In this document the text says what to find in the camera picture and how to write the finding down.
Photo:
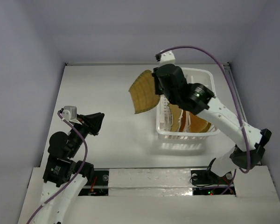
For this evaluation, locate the white plastic dish rack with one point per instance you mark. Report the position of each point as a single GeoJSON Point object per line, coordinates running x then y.
{"type": "Point", "coordinates": [164, 119]}

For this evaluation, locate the aluminium side rail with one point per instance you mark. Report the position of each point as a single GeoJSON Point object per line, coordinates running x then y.
{"type": "Point", "coordinates": [230, 78]}

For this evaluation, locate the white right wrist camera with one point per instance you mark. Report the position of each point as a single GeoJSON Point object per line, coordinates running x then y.
{"type": "Point", "coordinates": [165, 58]}

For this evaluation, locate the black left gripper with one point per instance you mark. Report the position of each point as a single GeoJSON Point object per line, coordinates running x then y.
{"type": "Point", "coordinates": [93, 122]}

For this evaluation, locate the square woven bamboo tray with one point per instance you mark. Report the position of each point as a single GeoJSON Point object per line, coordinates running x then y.
{"type": "Point", "coordinates": [176, 114]}

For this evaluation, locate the white foam front panel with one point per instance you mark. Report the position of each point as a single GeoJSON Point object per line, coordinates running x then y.
{"type": "Point", "coordinates": [165, 196]}

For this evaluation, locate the round woven bamboo plate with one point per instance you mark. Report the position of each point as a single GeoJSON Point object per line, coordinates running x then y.
{"type": "Point", "coordinates": [194, 124]}

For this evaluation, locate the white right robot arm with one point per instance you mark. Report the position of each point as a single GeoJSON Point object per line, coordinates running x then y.
{"type": "Point", "coordinates": [189, 90]}

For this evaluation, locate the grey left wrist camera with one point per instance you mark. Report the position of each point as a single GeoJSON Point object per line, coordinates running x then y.
{"type": "Point", "coordinates": [69, 113]}

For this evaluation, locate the rounded woven bamboo tray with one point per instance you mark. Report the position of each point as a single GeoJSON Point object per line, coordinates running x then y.
{"type": "Point", "coordinates": [142, 92]}

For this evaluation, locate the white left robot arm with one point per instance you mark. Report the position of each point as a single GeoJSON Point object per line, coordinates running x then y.
{"type": "Point", "coordinates": [64, 178]}

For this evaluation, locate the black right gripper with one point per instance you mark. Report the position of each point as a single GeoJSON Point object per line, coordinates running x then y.
{"type": "Point", "coordinates": [158, 81]}

